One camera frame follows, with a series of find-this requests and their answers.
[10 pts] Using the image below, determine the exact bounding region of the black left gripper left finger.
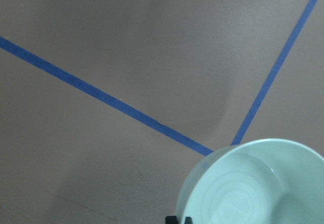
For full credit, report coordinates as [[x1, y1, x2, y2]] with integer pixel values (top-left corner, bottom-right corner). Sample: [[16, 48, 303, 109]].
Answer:
[[165, 215, 178, 224]]

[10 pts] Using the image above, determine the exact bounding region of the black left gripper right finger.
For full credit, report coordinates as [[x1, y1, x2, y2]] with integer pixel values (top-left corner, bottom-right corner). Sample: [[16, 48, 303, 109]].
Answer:
[[184, 216, 193, 224]]

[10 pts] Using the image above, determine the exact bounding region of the mint green ceramic bowl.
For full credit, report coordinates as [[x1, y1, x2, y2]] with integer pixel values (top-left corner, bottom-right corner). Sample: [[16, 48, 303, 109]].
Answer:
[[176, 139, 323, 223]]

